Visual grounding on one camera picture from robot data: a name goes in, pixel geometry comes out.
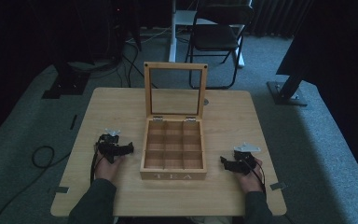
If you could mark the person's right hand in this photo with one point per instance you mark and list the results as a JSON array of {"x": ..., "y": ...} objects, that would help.
[{"x": 251, "y": 183}]

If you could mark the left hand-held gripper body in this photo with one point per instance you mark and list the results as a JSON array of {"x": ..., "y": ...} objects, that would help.
[{"x": 108, "y": 146}]

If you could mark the grey tape piece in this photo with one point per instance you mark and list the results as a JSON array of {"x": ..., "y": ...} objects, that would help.
[
  {"x": 278, "y": 186},
  {"x": 61, "y": 189}
]

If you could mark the black stand base plate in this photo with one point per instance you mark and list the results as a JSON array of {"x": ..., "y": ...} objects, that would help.
[{"x": 66, "y": 84}]

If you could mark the person's left hand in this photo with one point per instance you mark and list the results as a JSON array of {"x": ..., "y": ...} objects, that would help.
[{"x": 106, "y": 170}]

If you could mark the wooden tea box glass lid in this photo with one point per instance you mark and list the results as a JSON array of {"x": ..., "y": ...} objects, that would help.
[{"x": 173, "y": 174}]

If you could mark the small round grey disc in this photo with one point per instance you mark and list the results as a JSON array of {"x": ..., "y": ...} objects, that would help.
[{"x": 205, "y": 101}]

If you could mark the small black stick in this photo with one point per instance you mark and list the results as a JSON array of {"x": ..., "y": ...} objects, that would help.
[{"x": 73, "y": 122}]

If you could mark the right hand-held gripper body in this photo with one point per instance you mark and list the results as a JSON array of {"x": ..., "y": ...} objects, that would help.
[{"x": 245, "y": 160}]

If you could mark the black slanted stand with base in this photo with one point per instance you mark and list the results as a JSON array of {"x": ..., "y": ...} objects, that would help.
[{"x": 287, "y": 91}]

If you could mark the black folding chair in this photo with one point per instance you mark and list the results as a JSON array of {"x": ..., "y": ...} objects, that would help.
[{"x": 213, "y": 37}]

